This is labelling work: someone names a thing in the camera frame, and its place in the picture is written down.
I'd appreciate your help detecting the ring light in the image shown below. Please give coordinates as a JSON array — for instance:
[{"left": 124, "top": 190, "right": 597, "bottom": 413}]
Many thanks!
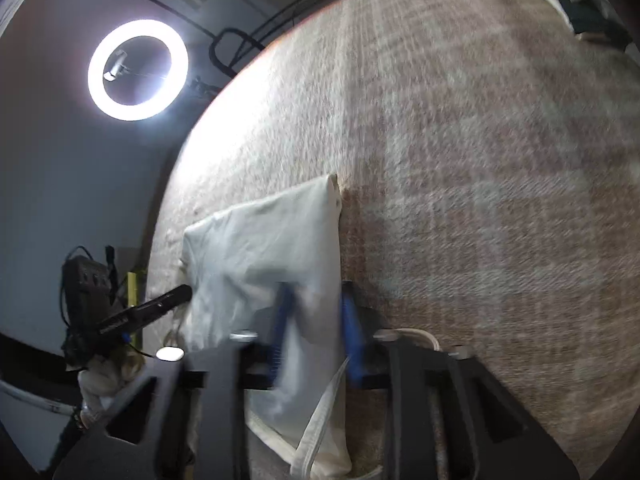
[{"left": 87, "top": 19, "right": 190, "bottom": 122}]

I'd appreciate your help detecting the black metal bed frame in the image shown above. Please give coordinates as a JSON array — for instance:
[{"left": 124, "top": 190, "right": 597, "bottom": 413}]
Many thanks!
[{"left": 209, "top": 30, "right": 266, "bottom": 78}]

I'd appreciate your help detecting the plaid blanket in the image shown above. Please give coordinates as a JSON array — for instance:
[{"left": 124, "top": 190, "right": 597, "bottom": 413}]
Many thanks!
[{"left": 145, "top": 0, "right": 640, "bottom": 480}]

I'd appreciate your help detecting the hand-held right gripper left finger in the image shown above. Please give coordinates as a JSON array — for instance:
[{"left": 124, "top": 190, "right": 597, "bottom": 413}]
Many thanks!
[{"left": 52, "top": 285, "right": 301, "bottom": 480}]

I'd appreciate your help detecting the white camisole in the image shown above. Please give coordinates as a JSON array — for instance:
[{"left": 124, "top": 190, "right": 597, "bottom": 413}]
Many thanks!
[{"left": 177, "top": 174, "right": 353, "bottom": 478}]

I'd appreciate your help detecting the phone clamp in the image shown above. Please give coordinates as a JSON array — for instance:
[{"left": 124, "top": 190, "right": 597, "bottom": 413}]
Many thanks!
[{"left": 102, "top": 50, "right": 127, "bottom": 82}]

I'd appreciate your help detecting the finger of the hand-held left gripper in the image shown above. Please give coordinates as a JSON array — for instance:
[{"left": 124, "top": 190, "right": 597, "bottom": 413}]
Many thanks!
[{"left": 130, "top": 284, "right": 194, "bottom": 322}]

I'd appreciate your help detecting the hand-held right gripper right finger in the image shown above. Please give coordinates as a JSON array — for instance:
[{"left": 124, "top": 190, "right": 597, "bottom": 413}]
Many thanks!
[{"left": 340, "top": 282, "right": 581, "bottom": 480}]

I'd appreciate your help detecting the yellow bag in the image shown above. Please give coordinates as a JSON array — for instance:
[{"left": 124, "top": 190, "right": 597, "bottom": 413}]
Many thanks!
[{"left": 126, "top": 271, "right": 147, "bottom": 311}]

